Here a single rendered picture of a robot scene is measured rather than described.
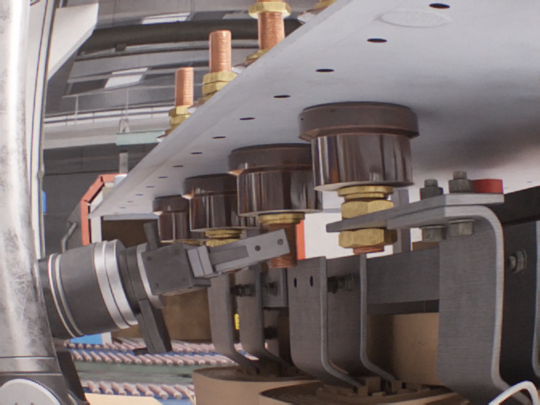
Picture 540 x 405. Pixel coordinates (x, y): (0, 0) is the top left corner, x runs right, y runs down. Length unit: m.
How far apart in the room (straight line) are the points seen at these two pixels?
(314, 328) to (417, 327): 0.12
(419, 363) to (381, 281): 0.11
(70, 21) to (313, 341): 10.96
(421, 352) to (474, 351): 0.36
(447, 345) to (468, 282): 0.06
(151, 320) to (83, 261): 0.10
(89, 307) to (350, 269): 0.30
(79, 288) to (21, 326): 0.16
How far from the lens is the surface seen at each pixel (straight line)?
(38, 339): 1.06
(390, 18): 0.59
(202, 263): 1.15
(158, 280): 1.15
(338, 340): 1.22
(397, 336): 1.18
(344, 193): 0.92
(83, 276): 1.18
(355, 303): 1.16
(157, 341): 1.19
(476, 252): 0.76
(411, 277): 1.03
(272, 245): 1.17
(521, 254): 0.76
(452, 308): 0.80
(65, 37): 11.95
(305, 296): 1.18
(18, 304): 1.06
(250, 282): 1.60
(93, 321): 1.19
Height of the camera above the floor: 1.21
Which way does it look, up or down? 4 degrees up
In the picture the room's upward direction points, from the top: 3 degrees counter-clockwise
